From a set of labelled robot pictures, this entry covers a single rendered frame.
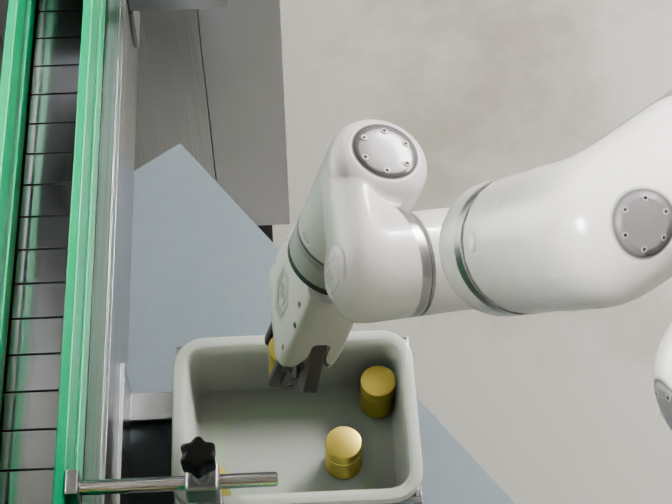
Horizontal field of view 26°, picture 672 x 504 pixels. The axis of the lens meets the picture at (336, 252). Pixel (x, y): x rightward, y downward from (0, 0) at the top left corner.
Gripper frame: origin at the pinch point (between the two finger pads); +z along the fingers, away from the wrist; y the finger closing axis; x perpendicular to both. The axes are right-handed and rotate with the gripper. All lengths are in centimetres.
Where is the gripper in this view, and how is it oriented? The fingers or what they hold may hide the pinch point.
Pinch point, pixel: (288, 352)
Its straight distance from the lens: 127.2
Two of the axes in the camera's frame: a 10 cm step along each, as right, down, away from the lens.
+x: 9.6, 0.7, 2.7
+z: -2.6, 5.6, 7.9
